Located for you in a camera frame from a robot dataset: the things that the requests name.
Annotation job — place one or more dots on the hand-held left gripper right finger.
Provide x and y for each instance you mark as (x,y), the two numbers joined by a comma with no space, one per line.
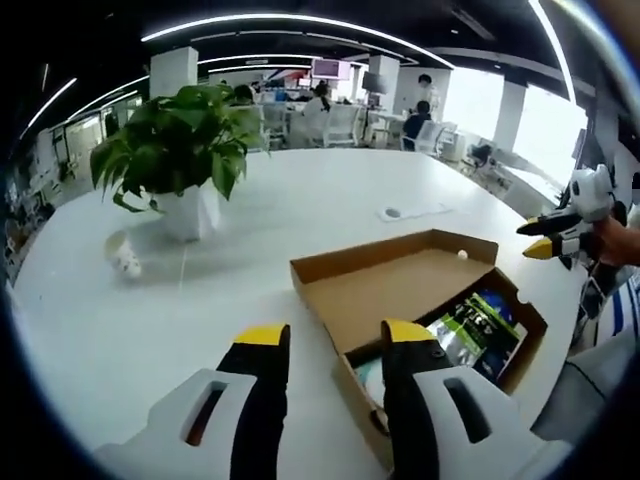
(415,400)

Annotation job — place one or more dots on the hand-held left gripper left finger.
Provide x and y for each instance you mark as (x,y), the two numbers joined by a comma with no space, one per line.
(260,400)

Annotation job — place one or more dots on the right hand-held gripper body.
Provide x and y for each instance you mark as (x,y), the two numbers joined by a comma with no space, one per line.
(595,195)

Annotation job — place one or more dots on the brown cardboard shoe box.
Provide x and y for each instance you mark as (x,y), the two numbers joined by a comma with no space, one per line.
(370,290)

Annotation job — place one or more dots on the person's right hand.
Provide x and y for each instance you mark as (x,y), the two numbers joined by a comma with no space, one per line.
(620,245)

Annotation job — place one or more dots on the blue white partition board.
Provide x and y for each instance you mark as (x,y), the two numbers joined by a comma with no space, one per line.
(622,310)

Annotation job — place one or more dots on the green black pouch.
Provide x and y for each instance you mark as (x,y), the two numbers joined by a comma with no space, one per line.
(470,325)

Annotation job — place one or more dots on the white office chair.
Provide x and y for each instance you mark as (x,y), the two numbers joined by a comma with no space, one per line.
(345,125)
(431,139)

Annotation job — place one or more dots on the white paper cup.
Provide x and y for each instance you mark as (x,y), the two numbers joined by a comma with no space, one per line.
(125,260)

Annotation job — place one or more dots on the white square pillar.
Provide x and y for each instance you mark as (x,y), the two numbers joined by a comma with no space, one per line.
(172,75)
(384,82)

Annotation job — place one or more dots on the dark monitor screen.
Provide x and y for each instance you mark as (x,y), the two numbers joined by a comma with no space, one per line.
(375,82)

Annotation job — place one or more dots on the large hanging monitor screen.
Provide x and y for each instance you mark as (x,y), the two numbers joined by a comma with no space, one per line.
(330,69)

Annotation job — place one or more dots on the green potted plant white pot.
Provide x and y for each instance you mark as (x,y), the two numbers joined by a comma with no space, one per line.
(175,140)

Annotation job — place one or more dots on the long curved ceiling light strip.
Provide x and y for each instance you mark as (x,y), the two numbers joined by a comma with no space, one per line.
(310,16)

